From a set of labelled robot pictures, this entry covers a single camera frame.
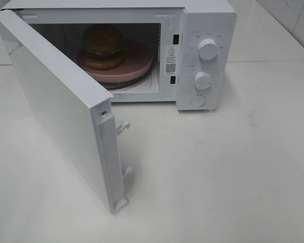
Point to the white microwave oven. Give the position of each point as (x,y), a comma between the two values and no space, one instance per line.
(152,23)

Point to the lower white microwave knob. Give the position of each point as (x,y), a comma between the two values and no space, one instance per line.
(202,80)

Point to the upper white microwave knob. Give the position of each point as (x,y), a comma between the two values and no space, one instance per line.
(207,48)

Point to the white microwave knob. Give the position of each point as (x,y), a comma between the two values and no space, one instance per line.
(202,80)
(207,48)

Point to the glass microwave turntable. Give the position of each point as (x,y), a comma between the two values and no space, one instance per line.
(115,86)

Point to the round white door-release button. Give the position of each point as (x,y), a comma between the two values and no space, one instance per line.
(198,100)

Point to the white warning sticker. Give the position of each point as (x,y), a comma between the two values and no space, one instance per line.
(170,56)

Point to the pink round plate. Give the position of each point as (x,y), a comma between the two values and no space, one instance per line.
(136,62)

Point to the burger with lettuce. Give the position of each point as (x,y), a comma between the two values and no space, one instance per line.
(104,46)

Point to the white microwave door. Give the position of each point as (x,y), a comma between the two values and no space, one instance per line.
(73,107)

